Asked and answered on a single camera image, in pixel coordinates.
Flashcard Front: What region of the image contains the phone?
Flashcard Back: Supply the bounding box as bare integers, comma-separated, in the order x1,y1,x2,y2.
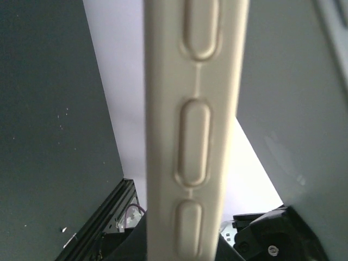
143,1,250,260

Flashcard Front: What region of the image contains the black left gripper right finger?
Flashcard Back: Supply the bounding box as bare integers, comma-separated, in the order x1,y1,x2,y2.
215,234,244,261

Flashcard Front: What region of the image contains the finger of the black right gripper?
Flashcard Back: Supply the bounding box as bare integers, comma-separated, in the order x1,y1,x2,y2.
233,206,328,261

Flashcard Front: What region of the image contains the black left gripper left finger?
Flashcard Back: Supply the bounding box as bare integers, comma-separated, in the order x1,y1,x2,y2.
108,214,147,261

